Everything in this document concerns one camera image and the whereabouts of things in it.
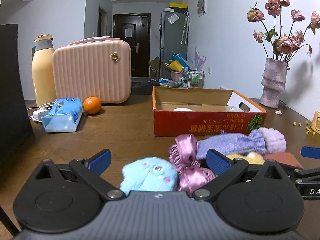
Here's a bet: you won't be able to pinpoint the black paper shopping bag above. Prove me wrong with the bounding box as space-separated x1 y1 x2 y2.
0 23 33 164

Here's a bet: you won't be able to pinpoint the yellow box on refrigerator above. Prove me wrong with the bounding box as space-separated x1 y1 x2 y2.
169 3 188 9

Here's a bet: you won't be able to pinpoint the lavender fluffy headband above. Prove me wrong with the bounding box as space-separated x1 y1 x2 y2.
258 127 287 155

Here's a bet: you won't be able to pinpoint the dark wooden door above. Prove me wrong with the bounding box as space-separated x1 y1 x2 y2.
113 13 151 77

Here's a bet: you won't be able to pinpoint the wire storage cart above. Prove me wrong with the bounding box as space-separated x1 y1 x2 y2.
181 69 204 88

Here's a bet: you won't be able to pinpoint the red and yellow sponge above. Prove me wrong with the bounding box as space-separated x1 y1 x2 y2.
264 152 303 168

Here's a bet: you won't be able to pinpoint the yellow thermos jug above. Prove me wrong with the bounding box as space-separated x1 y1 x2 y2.
31 34 56 107

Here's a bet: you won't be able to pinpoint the red cardboard box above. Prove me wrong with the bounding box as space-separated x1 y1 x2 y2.
152 86 267 137

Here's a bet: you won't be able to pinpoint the orange tangerine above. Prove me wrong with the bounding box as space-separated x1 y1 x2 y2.
83 96 101 115

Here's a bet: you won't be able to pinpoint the purple textured vase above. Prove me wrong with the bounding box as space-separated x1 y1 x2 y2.
260 58 289 109

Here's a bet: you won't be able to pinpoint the white wall panel box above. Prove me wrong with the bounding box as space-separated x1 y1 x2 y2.
197 0 207 17

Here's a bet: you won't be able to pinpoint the clear plastic bag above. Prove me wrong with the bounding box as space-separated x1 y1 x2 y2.
225 106 244 112

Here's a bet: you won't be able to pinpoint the purple drawstring fabric pouch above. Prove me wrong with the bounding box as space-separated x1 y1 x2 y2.
196 129 267 159

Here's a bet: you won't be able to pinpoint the pink satin scrunchie bow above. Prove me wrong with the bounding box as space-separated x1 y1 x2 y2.
169 134 216 197

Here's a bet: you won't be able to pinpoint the dried pink roses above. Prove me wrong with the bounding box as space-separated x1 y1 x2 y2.
246 0 319 63

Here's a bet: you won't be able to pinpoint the blue tissue pack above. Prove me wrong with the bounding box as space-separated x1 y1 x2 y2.
42 98 83 133

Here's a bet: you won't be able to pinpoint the white and yellow plush toy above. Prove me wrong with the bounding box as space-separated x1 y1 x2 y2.
226 152 265 165

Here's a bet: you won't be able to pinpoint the pink ribbed suitcase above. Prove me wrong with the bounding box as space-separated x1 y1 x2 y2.
53 36 131 104

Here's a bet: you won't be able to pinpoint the grey refrigerator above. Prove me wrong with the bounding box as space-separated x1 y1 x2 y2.
159 10 189 66

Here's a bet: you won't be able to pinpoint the white charger with cable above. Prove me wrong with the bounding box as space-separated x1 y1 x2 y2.
27 102 54 123

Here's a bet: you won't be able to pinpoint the light blue plush monster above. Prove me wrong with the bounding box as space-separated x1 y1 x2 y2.
120 157 178 195

